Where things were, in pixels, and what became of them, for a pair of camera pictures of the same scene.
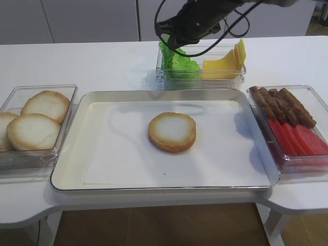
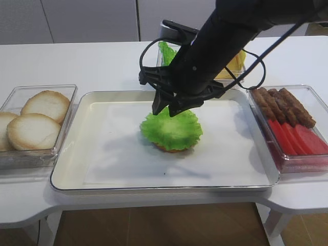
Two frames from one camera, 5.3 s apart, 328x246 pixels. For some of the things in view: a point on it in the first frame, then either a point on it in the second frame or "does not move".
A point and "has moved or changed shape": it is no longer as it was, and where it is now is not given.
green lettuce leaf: x=184 y=67 has moved or changed shape
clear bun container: x=34 y=121 does not move
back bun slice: x=50 y=104 does not move
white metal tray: x=105 y=146 does not move
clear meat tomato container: x=294 y=119 does not move
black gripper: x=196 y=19 → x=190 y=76
